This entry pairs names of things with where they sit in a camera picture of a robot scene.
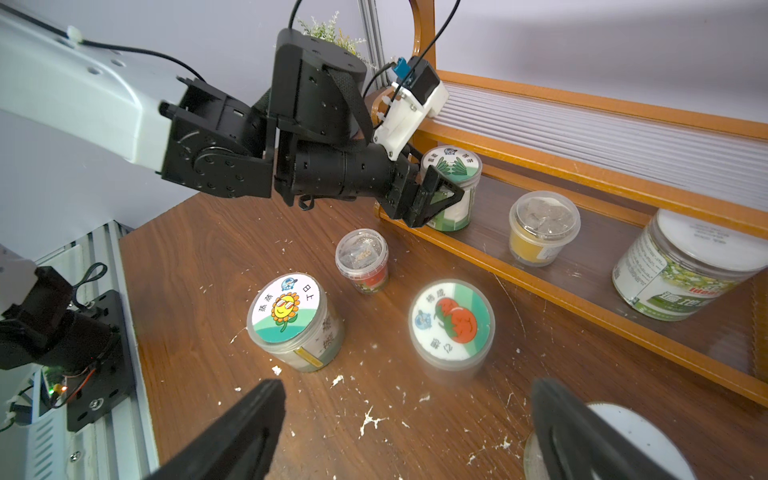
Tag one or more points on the white lid jar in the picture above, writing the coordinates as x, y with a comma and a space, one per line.
633, 427

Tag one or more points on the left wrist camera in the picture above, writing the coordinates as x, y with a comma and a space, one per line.
420, 94

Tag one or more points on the green label white-lid jar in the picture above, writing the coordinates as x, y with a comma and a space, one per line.
679, 265

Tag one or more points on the right controller board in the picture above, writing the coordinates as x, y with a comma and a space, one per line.
50, 388

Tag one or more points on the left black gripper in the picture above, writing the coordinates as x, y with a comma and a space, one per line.
307, 170

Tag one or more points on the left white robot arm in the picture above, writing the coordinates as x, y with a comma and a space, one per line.
310, 137

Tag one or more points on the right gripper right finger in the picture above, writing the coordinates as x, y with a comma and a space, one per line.
577, 444

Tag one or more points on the sunflower lid jar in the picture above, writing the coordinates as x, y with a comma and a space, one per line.
293, 320

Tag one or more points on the wooden three-tier shelf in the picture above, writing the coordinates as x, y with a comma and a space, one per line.
726, 344

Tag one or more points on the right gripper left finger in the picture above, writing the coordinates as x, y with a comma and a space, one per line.
241, 444

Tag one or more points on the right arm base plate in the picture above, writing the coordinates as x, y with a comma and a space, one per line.
101, 341

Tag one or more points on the aluminium front rail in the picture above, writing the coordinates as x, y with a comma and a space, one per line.
121, 444

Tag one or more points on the potted green plant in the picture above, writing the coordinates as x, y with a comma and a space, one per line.
330, 31

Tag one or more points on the small clear seed cup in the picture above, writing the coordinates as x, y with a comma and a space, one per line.
361, 256

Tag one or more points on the strawberry lid jar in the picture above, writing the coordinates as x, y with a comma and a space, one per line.
452, 327

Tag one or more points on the small yellow seed cup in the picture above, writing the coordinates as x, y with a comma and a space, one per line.
542, 223

